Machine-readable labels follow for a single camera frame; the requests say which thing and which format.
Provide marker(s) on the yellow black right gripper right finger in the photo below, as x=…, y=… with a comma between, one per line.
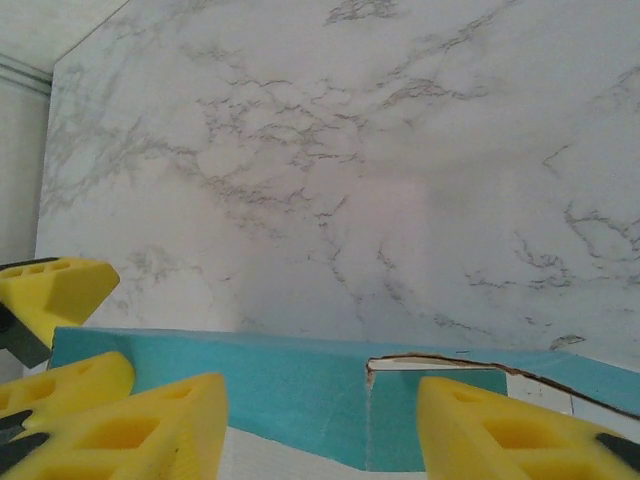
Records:
x=505, y=435

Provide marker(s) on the teal and white paper box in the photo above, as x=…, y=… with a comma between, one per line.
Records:
x=290, y=380

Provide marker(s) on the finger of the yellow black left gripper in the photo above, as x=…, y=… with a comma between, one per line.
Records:
x=75, y=385
x=55, y=295

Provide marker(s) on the aluminium frame post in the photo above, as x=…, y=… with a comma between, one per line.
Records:
x=25, y=72

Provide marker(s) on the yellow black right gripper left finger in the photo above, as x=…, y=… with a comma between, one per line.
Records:
x=130, y=435

